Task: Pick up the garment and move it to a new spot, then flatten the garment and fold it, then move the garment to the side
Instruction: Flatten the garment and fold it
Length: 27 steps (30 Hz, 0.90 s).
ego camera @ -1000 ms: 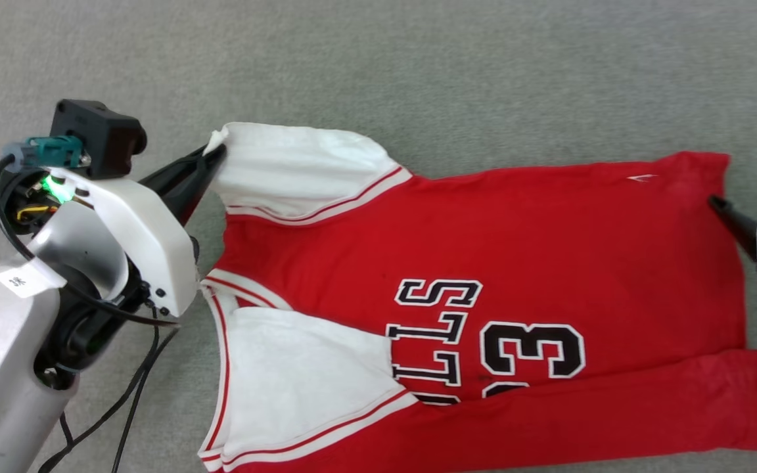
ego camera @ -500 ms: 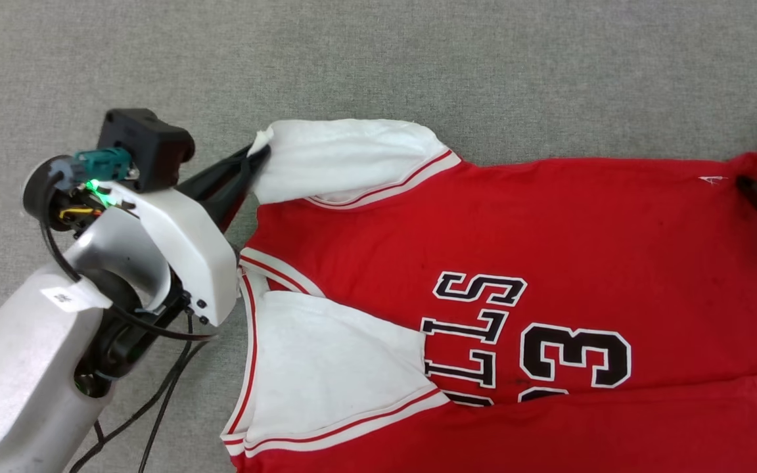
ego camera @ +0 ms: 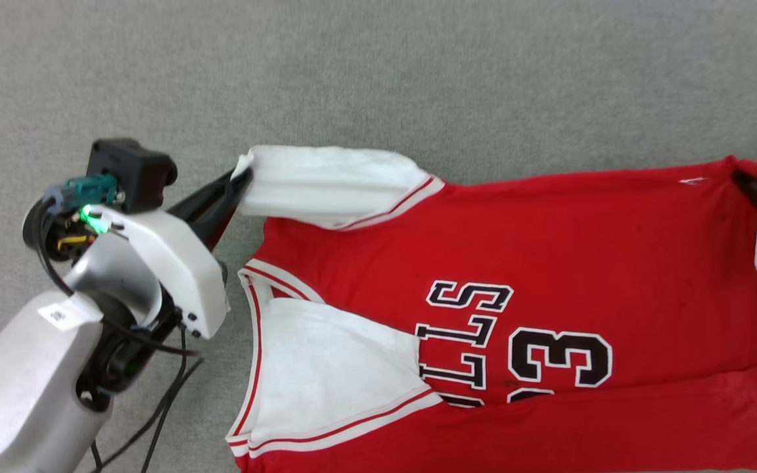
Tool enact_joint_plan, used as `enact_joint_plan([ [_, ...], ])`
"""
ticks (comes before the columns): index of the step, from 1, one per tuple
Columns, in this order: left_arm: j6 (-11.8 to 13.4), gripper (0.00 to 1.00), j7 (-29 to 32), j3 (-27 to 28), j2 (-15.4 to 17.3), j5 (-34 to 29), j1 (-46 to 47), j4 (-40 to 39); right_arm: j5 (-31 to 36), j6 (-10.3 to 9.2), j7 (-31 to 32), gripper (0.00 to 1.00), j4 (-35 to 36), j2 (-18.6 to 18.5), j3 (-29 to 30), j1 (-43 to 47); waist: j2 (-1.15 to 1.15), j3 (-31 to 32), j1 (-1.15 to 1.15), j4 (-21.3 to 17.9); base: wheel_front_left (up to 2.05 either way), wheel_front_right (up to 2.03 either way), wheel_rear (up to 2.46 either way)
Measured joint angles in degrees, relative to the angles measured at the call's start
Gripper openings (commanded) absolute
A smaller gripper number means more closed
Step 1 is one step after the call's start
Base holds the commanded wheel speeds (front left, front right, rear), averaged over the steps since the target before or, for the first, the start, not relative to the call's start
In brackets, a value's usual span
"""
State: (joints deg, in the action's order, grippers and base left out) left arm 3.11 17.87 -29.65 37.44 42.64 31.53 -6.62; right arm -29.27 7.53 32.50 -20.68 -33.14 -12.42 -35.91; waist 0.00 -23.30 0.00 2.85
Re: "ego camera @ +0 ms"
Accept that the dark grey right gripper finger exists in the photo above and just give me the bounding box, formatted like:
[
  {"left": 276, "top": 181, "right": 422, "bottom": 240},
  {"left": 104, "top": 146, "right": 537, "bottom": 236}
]
[{"left": 733, "top": 169, "right": 757, "bottom": 211}]

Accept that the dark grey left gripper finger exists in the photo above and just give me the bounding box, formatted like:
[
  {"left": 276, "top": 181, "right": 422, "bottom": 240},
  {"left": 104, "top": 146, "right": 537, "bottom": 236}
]
[
  {"left": 191, "top": 191, "right": 249, "bottom": 252},
  {"left": 166, "top": 168, "right": 254, "bottom": 225}
]

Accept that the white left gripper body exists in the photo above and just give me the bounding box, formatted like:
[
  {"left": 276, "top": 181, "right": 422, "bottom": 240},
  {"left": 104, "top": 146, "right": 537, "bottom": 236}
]
[{"left": 24, "top": 196, "right": 231, "bottom": 340}]

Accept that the red white basketball jersey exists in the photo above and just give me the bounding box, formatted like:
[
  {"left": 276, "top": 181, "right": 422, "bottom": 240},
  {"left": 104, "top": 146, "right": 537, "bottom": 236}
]
[{"left": 224, "top": 145, "right": 757, "bottom": 473}]

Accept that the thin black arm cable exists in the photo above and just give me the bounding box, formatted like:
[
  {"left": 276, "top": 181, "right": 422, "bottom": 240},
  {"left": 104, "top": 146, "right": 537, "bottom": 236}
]
[
  {"left": 91, "top": 357, "right": 206, "bottom": 473},
  {"left": 140, "top": 327, "right": 189, "bottom": 473}
]

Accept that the teal cable connector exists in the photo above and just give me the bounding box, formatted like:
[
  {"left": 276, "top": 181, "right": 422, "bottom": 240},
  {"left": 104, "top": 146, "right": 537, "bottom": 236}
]
[{"left": 43, "top": 173, "right": 121, "bottom": 208}]

